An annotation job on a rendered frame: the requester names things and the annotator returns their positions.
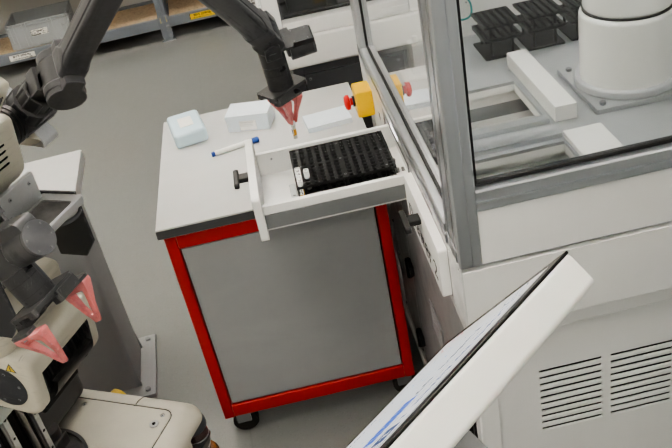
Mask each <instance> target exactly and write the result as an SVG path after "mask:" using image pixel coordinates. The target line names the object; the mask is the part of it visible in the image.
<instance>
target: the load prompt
mask: <svg viewBox="0 0 672 448"><path fill-rule="evenodd" d="M521 294H522V293H521ZM521 294H520V295H521ZM520 295H519V296H520ZM519 296H517V297H516V298H515V299H513V300H512V301H511V302H509V303H508V304H507V305H505V306H504V307H503V308H501V309H500V310H499V311H498V312H497V313H496V314H495V315H494V316H493V318H492V319H491V320H490V321H489V322H488V323H487V324H486V325H485V326H484V327H483V328H482V329H481V330H480V331H479V332H478V333H477V335H476V336H475V337H474V338H473V339H472V340H471V341H470V342H469V343H468V344H467V345H466V346H465V347H464V348H463V349H462V350H461V351H460V353H459V354H458V355H457V356H456V357H455V358H454V359H453V360H452V361H451V362H450V363H449V364H448V365H447V366H446V367H445V368H444V370H443V371H442V372H441V373H440V374H439V375H438V376H437V377H436V378H435V379H434V380H433V381H432V382H431V383H430V384H429V385H428V386H427V388H426V389H425V390H424V391H423V392H422V393H421V394H420V395H419V396H418V397H417V398H416V399H415V400H414V401H413V402H412V403H411V404H410V406H409V407H408V408H407V409H406V410H405V411H404V412H403V413H402V414H401V415H400V416H399V417H398V418H397V419H396V420H395V421H394V423H393V424H392V425H391V426H390V427H389V428H388V429H387V430H386V431H385V432H384V433H383V434H382V435H381V436H380V437H379V438H378V439H377V441H376V442H375V443H374V444H373V445H372V446H371V447H370V448H378V447H379V446H380V445H381V443H382V442H383V441H384V440H385V439H386V438H387V437H388V436H389V435H390V434H391V433H392V432H393V431H394V430H395V429H396V427H397V426H398V425H399V424H400V423H401V422H402V421H403V420H404V419H405V418H406V417H407V416H408V415H409V414H410V412H411V411H412V410H413V409H414V408H415V407H416V406H417V405H418V404H419V403H420V402H421V401H422V400H423V399H424V398H425V396H426V395H427V394H428V393H429V392H430V391H431V390H432V389H433V388H434V387H435V386H436V385H437V384H438V383H439V381H440V380H441V379H442V378H443V377H444V376H445V375H446V374H447V373H448V372H449V371H450V370H451V369H452V368H453V366H454V365H455V364H456V363H457V362H458V361H459V360H460V359H461V358H462V357H463V356H464V355H465V354H466V353H467V352H468V350H469V349H470V348H471V347H472V346H473V345H474V344H475V343H476V342H477V341H478V340H479V339H480V338H481V337H482V335H483V334H484V333H485V332H486V331H487V330H488V329H489V328H490V327H491V326H492V325H493V324H494V323H495V322H496V321H497V319H498V318H499V317H500V316H501V315H502V314H503V313H504V312H505V311H506V310H507V309H508V308H509V307H510V306H511V304H512V303H513V302H514V301H515V300H516V299H517V298H518V297H519Z"/></svg>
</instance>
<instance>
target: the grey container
mask: <svg viewBox="0 0 672 448"><path fill-rule="evenodd" d="M69 1H70V0H67V1H62V2H58V3H53V4H49V5H45V6H40V7H36V8H32V9H27V10H23V11H18V12H14V13H11V14H10V15H9V17H8V20H7V22H6V24H5V26H4V28H5V30H6V32H7V34H8V37H9V39H10V42H11V45H12V48H13V50H16V51H18V50H23V49H27V48H31V47H36V46H40V45H44V44H49V43H53V40H54V39H62V38H63V36H64V34H65V32H66V30H67V28H68V26H69V24H70V22H71V20H72V18H73V16H74V13H73V10H72V7H71V4H70V2H69ZM10 25H11V26H10Z"/></svg>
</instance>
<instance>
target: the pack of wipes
mask: <svg viewBox="0 0 672 448"><path fill-rule="evenodd" d="M167 123H168V127H169V130H170V132H171V134H172V137H173V139H174V142H175V144H176V146H177V148H183V147H186V146H189V145H193V144H196V143H199V142H202V141H205V140H207V139H208V134H207V130H206V128H205V125H204V123H203V121H202V119H201V117H200V116H199V114H198V112H197V110H191V111H188V112H184V113H181V114H178V115H174V116H171V117H168V118H167Z"/></svg>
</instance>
